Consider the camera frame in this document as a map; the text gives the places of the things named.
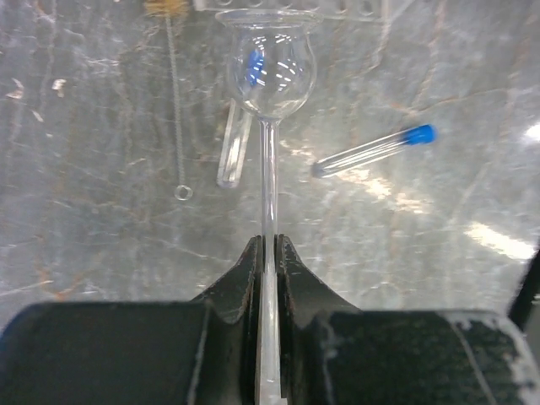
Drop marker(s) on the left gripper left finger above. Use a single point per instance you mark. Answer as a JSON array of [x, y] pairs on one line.
[[200, 351]]

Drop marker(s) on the test tube blue cap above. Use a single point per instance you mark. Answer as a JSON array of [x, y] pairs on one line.
[[238, 126], [373, 151]]

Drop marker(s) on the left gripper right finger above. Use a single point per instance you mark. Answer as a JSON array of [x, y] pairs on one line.
[[332, 352]]

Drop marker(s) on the glass stirring rod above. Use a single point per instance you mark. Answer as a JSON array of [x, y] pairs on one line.
[[271, 72]]

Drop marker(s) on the test tube middle blue cap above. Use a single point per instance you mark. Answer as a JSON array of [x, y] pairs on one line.
[[373, 151]]

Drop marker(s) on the test tube upper blue cap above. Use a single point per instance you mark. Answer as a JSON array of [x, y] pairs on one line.
[[238, 126]]

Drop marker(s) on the clear well plate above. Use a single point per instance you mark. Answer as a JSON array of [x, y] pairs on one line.
[[379, 11]]

